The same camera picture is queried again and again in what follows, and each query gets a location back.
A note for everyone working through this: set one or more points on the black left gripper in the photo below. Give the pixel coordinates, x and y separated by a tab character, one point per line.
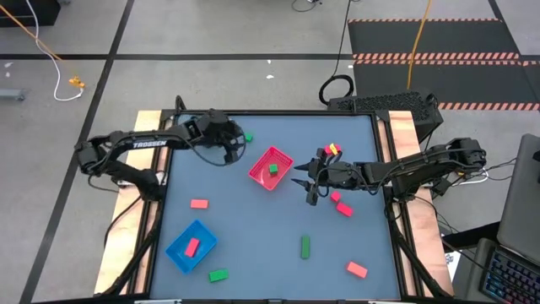
228	133

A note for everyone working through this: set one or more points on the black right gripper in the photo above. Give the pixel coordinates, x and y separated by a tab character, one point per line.
327	177

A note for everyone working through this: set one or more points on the small green cube block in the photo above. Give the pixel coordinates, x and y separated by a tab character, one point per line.
249	137
273	169

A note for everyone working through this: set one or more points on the red rectangular block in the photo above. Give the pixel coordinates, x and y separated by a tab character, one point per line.
344	209
199	204
192	248
357	269
327	150

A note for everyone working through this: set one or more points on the small red cube block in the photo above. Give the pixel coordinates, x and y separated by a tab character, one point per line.
335	197

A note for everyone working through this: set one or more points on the long green block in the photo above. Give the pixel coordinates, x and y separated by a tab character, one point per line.
305	247

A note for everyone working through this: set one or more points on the green rectangular block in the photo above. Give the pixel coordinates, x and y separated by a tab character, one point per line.
218	275

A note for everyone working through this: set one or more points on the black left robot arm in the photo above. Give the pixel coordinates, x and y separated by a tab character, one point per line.
147	144

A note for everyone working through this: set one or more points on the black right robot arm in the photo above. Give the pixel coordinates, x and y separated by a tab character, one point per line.
422	166

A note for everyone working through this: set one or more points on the red plastic basket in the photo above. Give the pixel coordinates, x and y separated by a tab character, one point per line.
261	169

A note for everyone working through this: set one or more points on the blue plastic basket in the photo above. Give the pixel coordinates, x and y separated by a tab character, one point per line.
202	236

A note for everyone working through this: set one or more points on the black orange-striped floor mat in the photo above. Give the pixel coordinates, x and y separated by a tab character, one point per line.
443	82
422	38

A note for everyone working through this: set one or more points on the white printed label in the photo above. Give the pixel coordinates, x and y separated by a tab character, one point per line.
452	262

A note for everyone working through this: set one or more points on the grey laptop with RGB keyboard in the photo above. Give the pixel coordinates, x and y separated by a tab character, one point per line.
521	202

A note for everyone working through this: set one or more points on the grey power strip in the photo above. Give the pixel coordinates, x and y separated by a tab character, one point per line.
10	94

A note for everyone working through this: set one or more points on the black floor box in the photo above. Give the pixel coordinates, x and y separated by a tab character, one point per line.
25	10

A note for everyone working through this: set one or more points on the black metal table frame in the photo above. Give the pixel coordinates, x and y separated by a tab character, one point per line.
274	112

